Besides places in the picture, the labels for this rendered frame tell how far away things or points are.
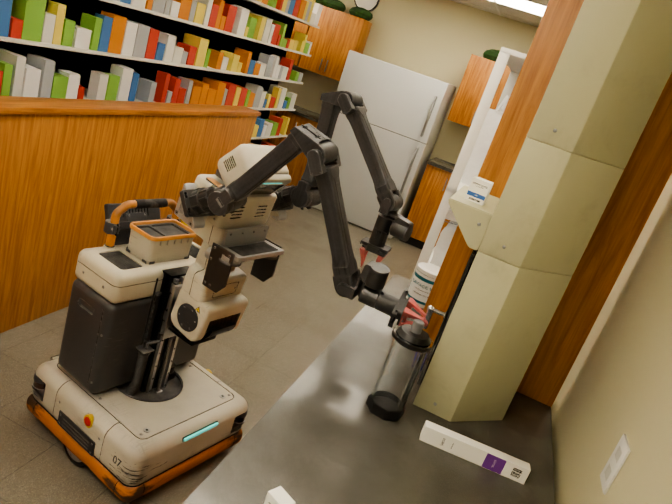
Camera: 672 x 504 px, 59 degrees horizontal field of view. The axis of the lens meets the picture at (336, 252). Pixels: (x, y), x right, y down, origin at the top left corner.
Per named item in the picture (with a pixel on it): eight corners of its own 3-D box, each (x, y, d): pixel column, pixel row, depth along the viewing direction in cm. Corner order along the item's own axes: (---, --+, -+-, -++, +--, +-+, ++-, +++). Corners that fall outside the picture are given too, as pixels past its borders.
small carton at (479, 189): (485, 203, 157) (494, 182, 155) (482, 205, 153) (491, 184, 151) (467, 196, 159) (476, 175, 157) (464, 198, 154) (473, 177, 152)
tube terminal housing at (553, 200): (505, 393, 187) (615, 164, 163) (499, 445, 157) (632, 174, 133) (432, 360, 193) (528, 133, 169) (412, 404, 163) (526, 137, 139)
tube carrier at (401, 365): (410, 408, 158) (439, 340, 151) (395, 424, 149) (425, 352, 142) (376, 388, 162) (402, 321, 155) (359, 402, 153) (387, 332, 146)
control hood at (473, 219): (487, 229, 178) (500, 198, 175) (477, 251, 148) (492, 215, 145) (451, 215, 181) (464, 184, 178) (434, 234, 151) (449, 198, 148)
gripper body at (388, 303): (410, 291, 167) (387, 280, 169) (398, 315, 161) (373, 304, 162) (405, 305, 172) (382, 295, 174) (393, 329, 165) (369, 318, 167)
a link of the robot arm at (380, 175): (350, 100, 209) (333, 97, 200) (362, 92, 206) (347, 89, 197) (394, 212, 206) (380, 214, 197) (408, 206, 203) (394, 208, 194)
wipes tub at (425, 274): (438, 303, 244) (451, 271, 239) (432, 313, 232) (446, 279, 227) (408, 291, 247) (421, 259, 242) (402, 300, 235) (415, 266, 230)
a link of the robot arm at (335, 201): (322, 144, 166) (302, 151, 157) (339, 141, 163) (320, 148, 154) (349, 286, 177) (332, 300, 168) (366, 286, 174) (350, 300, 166)
